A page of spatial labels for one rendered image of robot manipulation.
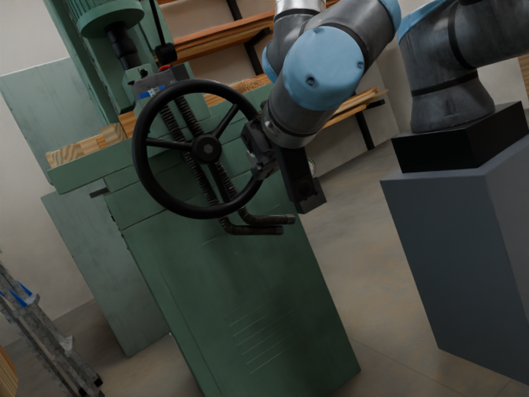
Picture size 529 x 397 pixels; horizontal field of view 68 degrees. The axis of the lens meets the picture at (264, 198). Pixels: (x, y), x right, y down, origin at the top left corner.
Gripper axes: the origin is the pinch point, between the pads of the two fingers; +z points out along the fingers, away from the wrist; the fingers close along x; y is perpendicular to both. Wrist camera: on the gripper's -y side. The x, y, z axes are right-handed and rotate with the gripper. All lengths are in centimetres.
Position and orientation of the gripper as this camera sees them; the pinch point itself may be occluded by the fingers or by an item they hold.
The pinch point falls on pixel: (264, 176)
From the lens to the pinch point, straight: 79.5
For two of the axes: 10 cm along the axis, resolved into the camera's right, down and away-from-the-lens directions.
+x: -8.4, 4.3, -3.4
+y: -4.9, -8.6, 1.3
